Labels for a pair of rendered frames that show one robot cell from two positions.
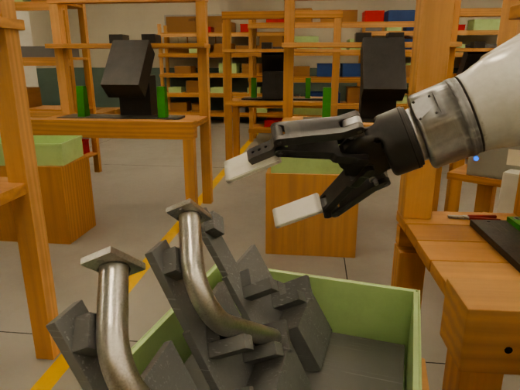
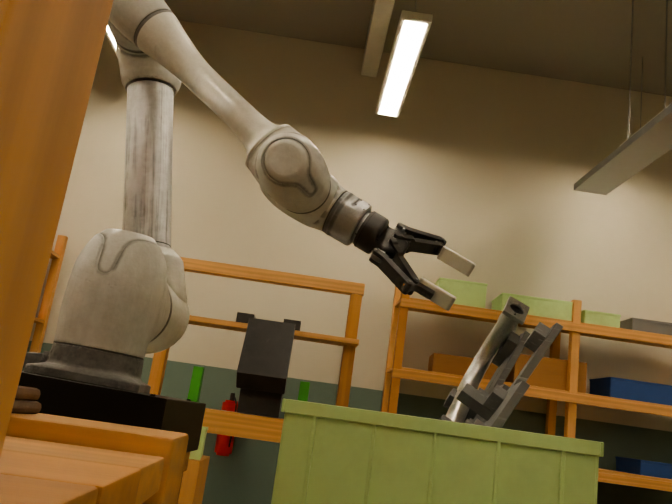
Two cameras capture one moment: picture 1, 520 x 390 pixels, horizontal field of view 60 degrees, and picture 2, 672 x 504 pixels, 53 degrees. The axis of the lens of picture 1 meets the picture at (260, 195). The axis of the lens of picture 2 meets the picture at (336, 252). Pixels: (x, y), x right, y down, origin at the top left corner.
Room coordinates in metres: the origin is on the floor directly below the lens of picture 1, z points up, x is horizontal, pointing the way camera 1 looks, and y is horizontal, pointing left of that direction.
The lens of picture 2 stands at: (1.70, -0.39, 0.94)
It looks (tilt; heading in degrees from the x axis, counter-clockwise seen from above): 14 degrees up; 172
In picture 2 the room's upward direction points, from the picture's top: 8 degrees clockwise
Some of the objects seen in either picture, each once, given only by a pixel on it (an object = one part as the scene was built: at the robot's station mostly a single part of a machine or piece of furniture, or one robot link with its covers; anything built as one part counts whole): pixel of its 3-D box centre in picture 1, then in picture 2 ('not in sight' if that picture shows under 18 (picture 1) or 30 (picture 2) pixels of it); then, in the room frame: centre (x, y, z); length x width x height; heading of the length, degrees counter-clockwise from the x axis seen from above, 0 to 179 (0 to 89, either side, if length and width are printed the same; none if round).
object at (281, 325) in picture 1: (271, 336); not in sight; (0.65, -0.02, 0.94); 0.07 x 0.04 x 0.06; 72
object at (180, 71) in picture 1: (226, 73); not in sight; (10.83, 0.78, 1.11); 3.01 x 0.54 x 2.23; 83
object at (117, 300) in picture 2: not in sight; (117, 291); (0.46, -0.60, 1.11); 0.18 x 0.16 x 0.22; 169
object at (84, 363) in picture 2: not in sight; (83, 365); (0.47, -0.62, 0.97); 0.22 x 0.18 x 0.06; 89
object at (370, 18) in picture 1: (336, 77); not in sight; (8.16, -1.32, 1.12); 3.01 x 0.54 x 2.24; 83
